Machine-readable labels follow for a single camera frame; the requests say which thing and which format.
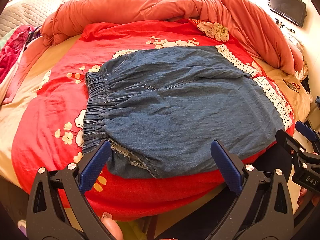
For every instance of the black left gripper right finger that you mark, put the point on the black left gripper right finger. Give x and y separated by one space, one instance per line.
262 208

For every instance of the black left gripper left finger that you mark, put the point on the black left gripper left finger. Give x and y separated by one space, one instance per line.
46 217

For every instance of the red floral bed sheet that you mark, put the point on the red floral bed sheet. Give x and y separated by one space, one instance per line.
50 131

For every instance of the blue denim lace-trimmed shorts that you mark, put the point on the blue denim lace-trimmed shorts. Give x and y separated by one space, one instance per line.
161 109

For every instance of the tan mattress sheet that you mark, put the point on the tan mattress sheet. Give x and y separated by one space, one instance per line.
11 113

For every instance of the salmon pink quilt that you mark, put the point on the salmon pink quilt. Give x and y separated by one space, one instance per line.
246 21

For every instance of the small remote on bed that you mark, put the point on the small remote on bed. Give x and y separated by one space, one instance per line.
292 85

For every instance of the magenta clothing pile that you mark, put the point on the magenta clothing pile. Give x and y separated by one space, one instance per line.
13 47

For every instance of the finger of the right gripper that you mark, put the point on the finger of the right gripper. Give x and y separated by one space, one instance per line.
290 145
309 134

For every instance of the person left hand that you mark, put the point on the person left hand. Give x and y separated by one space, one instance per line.
112 226

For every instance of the grey quilted headboard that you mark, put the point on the grey quilted headboard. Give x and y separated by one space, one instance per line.
27 12

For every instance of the black wall television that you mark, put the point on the black wall television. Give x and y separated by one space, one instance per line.
292 10

